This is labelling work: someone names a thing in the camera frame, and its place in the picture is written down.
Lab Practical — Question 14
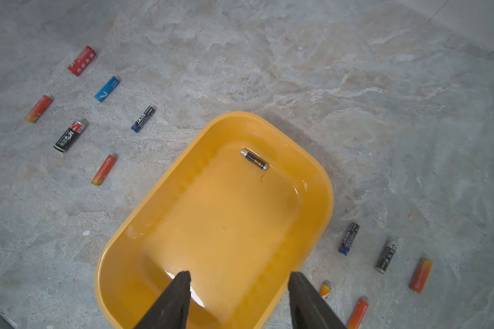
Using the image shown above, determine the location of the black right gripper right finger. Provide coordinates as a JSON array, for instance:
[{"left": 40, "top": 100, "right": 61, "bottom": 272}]
[{"left": 288, "top": 271, "right": 347, "bottom": 329}]

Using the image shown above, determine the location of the black AAA battery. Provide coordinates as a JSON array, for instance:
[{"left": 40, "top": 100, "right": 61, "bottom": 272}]
[{"left": 338, "top": 222, "right": 360, "bottom": 256}]

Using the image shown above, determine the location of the yellow plastic storage box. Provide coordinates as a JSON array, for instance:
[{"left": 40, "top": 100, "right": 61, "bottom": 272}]
[{"left": 96, "top": 112, "right": 333, "bottom": 328}]

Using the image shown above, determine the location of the red orange battery table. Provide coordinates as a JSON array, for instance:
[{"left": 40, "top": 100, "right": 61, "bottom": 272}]
[{"left": 25, "top": 95, "right": 53, "bottom": 123}]

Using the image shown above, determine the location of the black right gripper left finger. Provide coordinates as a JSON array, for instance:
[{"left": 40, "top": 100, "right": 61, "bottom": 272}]
[{"left": 134, "top": 271, "right": 191, "bottom": 329}]

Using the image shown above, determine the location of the black red battery table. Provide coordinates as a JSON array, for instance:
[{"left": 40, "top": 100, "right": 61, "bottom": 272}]
[{"left": 54, "top": 121, "right": 87, "bottom": 153}]

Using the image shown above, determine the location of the red white battery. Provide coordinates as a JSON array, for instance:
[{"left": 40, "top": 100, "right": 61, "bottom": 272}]
[{"left": 319, "top": 280, "right": 333, "bottom": 300}]

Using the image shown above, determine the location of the red orange battery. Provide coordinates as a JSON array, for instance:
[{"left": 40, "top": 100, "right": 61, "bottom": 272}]
[{"left": 91, "top": 154, "right": 118, "bottom": 186}]

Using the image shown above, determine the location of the dark grey battery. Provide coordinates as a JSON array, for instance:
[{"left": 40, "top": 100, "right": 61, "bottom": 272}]
[{"left": 240, "top": 148, "right": 268, "bottom": 171}]

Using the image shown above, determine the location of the blue battery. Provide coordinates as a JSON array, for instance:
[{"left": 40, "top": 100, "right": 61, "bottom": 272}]
[{"left": 94, "top": 76, "right": 120, "bottom": 102}]

